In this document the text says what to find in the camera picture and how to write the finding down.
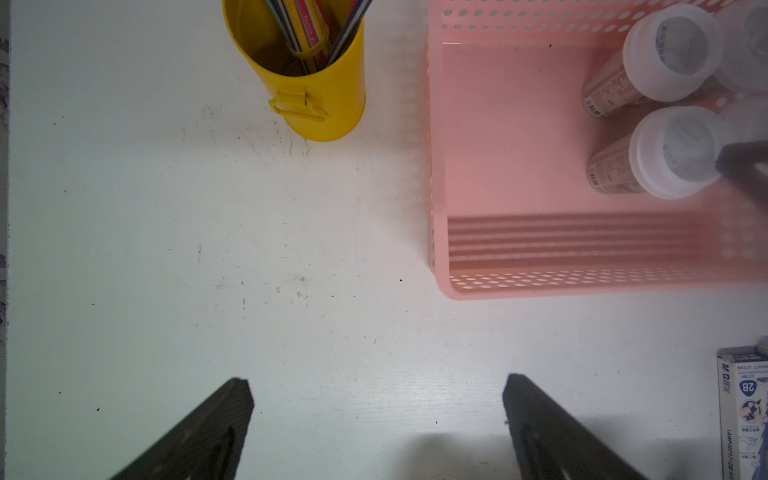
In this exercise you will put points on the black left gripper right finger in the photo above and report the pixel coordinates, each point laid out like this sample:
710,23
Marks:
551,444

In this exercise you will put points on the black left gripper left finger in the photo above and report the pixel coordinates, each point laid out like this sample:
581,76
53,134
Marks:
206,444

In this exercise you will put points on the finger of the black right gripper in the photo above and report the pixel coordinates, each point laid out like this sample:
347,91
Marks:
744,165

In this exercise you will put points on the white yogurt cup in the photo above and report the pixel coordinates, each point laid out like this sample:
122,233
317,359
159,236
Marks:
743,66
671,155
665,58
746,120

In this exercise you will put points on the pink plastic basket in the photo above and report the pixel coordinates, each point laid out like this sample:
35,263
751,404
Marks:
512,212

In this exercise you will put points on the yellow metal pencil cup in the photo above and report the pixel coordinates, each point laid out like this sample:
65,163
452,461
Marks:
323,106

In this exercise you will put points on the bundle of coloured pencils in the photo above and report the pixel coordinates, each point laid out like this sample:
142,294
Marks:
308,34

